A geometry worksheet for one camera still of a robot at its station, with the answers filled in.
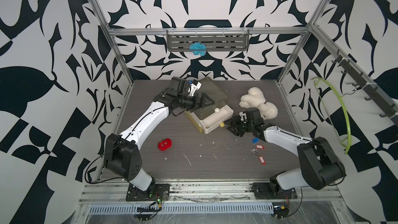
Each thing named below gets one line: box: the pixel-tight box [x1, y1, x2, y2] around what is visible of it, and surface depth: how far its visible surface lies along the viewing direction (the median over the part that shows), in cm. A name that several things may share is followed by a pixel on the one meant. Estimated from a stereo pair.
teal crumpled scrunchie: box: [189, 42, 207, 56], surface depth 93 cm
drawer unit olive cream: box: [184, 76, 234, 135], surface depth 88 cm
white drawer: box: [200, 104, 234, 134], surface depth 88 cm
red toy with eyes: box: [158, 137, 172, 151], surface depth 89 cm
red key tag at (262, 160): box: [259, 155, 267, 166], surface depth 86 cm
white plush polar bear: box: [238, 87, 279, 120], surface depth 99 cm
